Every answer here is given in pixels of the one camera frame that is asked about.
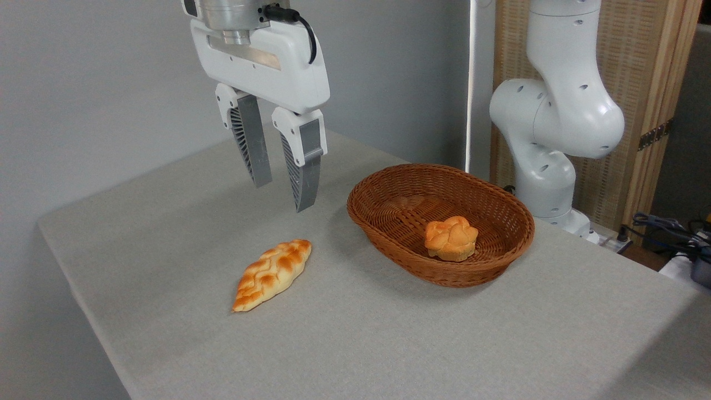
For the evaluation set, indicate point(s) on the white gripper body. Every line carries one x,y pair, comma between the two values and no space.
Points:
266,72

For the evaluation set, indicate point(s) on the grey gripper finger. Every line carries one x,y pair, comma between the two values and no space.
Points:
253,139
308,166

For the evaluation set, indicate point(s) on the round knotted bread roll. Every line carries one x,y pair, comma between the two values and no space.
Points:
451,239

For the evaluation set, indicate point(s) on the long braided bread loaf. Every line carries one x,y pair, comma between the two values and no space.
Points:
272,273

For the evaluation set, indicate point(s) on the brown wicker basket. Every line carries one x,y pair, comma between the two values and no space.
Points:
389,205

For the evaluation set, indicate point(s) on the white vertical pole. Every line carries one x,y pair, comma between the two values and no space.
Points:
471,83

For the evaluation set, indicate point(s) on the grey tablecloth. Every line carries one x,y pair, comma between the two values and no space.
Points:
389,339

